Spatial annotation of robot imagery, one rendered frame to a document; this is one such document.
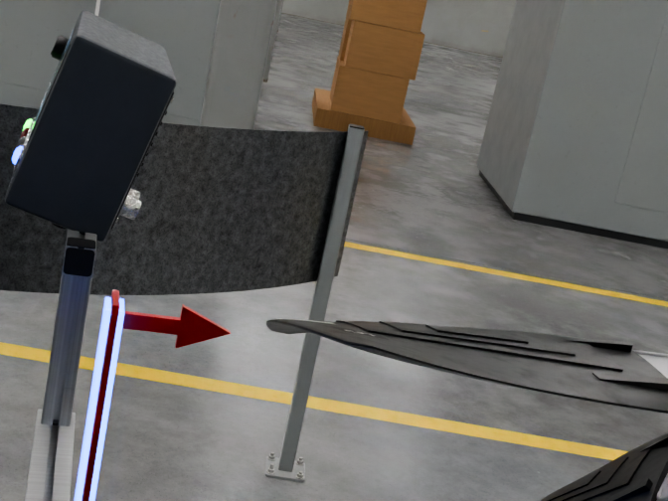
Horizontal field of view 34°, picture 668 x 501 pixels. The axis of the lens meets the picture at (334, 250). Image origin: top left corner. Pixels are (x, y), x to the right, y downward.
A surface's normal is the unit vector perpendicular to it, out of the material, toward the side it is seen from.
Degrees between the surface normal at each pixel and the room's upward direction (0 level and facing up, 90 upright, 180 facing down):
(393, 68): 90
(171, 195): 90
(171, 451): 0
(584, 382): 5
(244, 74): 90
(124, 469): 0
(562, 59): 90
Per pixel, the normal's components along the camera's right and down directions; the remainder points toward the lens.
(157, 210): 0.51, 0.33
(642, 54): 0.03, 0.27
